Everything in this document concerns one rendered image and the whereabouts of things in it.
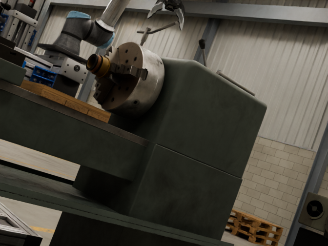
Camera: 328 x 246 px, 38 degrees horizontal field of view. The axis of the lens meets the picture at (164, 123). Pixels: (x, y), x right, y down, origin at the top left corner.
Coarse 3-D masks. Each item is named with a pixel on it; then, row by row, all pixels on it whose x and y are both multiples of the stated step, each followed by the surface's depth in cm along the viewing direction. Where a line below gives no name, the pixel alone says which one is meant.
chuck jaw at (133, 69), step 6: (114, 66) 197; (120, 66) 196; (126, 66) 196; (132, 66) 194; (108, 72) 198; (114, 72) 197; (120, 72) 195; (126, 72) 195; (132, 72) 194; (138, 72) 196; (144, 72) 196; (120, 78) 202; (126, 78) 201; (144, 78) 196
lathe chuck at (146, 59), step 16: (128, 48) 207; (144, 48) 204; (128, 64) 203; (144, 64) 196; (128, 80) 199; (144, 80) 195; (112, 96) 204; (128, 96) 195; (144, 96) 198; (112, 112) 205; (128, 112) 202
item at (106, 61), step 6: (96, 54) 196; (90, 60) 199; (96, 60) 194; (102, 60) 196; (108, 60) 199; (90, 66) 199; (96, 66) 194; (102, 66) 195; (108, 66) 197; (96, 72) 196; (102, 72) 197
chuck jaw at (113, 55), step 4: (108, 48) 211; (112, 48) 209; (116, 48) 211; (108, 52) 206; (112, 52) 208; (116, 52) 210; (104, 56) 203; (108, 56) 204; (112, 56) 206; (116, 56) 208; (112, 60) 205; (116, 60) 207
